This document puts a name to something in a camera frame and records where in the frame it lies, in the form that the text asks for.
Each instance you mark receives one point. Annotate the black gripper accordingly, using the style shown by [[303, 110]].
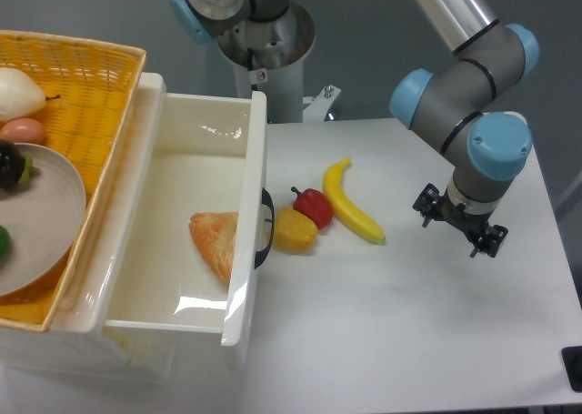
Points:
[[486, 239]]

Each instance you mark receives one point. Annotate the white top drawer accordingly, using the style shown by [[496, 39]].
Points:
[[140, 268]]

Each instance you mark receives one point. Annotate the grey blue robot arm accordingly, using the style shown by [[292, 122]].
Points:
[[448, 111]]

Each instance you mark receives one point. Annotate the white drawer cabinet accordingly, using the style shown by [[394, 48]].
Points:
[[117, 352]]

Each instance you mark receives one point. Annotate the yellow toy banana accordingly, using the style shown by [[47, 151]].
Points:
[[345, 210]]

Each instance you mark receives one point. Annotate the red toy bell pepper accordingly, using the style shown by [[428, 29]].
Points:
[[313, 204]]

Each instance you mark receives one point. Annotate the yellow toy bell pepper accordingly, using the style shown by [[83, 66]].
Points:
[[293, 232]]

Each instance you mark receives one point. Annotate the black corner object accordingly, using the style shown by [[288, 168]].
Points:
[[572, 359]]

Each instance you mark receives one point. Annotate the orange toy croissant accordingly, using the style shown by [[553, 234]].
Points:
[[214, 235]]

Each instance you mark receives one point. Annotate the yellow wicker basket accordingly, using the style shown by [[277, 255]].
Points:
[[97, 82]]

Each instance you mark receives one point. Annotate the grey round plate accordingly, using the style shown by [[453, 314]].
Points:
[[42, 218]]

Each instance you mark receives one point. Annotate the pink toy egg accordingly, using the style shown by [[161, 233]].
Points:
[[24, 130]]

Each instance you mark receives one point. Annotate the dark purple toy eggplant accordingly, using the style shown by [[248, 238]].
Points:
[[16, 169]]

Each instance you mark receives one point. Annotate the green toy vegetable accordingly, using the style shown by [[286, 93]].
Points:
[[5, 242]]

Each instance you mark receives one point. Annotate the white toy pear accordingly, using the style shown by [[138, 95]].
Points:
[[20, 96]]

